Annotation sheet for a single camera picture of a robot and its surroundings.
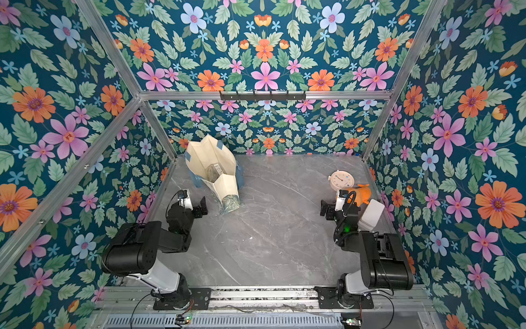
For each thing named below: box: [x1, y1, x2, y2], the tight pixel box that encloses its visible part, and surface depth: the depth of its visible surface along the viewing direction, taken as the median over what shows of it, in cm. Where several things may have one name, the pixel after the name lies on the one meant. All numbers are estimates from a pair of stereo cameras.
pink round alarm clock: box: [327, 169, 355, 192], surface depth 107 cm
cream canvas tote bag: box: [184, 133, 244, 214], surface depth 98 cm
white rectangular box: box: [357, 198, 385, 232], surface depth 94 cm
